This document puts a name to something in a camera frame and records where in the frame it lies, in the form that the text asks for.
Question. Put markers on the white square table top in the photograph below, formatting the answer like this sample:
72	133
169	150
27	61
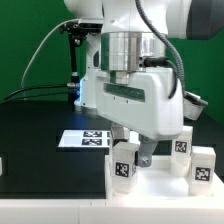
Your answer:
156	182

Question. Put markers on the white left fence piece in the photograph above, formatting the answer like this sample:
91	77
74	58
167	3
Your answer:
0	166

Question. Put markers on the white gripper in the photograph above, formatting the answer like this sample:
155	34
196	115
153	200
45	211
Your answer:
151	104

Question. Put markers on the white front fence bar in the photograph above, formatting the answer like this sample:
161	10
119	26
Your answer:
179	211

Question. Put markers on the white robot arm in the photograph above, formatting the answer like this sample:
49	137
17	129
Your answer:
135	34

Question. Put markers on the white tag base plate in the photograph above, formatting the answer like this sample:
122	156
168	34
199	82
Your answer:
85	139

